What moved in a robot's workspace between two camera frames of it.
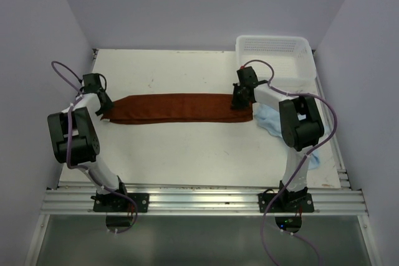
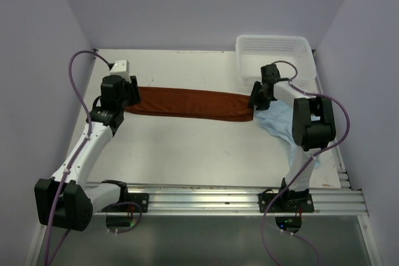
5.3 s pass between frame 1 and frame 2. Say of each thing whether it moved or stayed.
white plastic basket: stayed
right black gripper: moved
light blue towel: stayed
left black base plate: stayed
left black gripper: moved
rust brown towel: moved
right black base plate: stayed
